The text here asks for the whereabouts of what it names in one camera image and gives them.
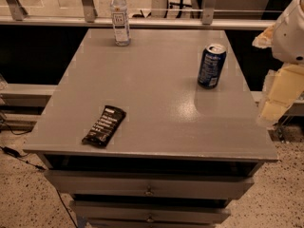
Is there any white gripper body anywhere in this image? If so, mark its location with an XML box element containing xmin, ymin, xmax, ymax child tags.
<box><xmin>272</xmin><ymin>0</ymin><xmax>304</xmax><ymax>64</ymax></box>

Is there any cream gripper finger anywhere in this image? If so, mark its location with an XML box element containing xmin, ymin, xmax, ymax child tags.
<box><xmin>252</xmin><ymin>25</ymin><xmax>275</xmax><ymax>48</ymax></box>
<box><xmin>256</xmin><ymin>63</ymin><xmax>304</xmax><ymax>126</ymax></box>

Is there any blue pepsi can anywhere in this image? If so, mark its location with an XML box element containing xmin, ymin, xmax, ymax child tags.
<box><xmin>198</xmin><ymin>43</ymin><xmax>227</xmax><ymax>89</ymax></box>

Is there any black rxbar chocolate bar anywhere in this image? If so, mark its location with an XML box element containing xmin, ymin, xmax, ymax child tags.
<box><xmin>82</xmin><ymin>105</ymin><xmax>126</xmax><ymax>147</ymax></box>

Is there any grey cabinet with drawers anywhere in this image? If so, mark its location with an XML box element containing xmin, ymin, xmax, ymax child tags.
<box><xmin>25</xmin><ymin>29</ymin><xmax>277</xmax><ymax>228</ymax></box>

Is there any clear plastic water bottle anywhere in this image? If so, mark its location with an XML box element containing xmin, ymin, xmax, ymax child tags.
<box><xmin>110</xmin><ymin>0</ymin><xmax>131</xmax><ymax>46</ymax></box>

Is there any upper grey drawer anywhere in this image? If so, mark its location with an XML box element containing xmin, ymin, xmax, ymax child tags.
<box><xmin>45</xmin><ymin>170</ymin><xmax>254</xmax><ymax>200</ymax></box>

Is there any grey drawer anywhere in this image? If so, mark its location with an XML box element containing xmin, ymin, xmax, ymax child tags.
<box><xmin>45</xmin><ymin>170</ymin><xmax>254</xmax><ymax>200</ymax></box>
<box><xmin>70</xmin><ymin>201</ymin><xmax>230</xmax><ymax>224</ymax></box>

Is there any lower grey drawer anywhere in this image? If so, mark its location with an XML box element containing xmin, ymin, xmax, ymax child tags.
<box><xmin>70</xmin><ymin>201</ymin><xmax>230</xmax><ymax>224</ymax></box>

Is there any metal railing frame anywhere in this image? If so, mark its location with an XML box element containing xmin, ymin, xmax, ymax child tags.
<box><xmin>0</xmin><ymin>0</ymin><xmax>283</xmax><ymax>30</ymax></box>

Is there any black floor cable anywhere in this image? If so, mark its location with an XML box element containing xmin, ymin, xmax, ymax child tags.
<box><xmin>0</xmin><ymin>123</ymin><xmax>79</xmax><ymax>228</ymax></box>

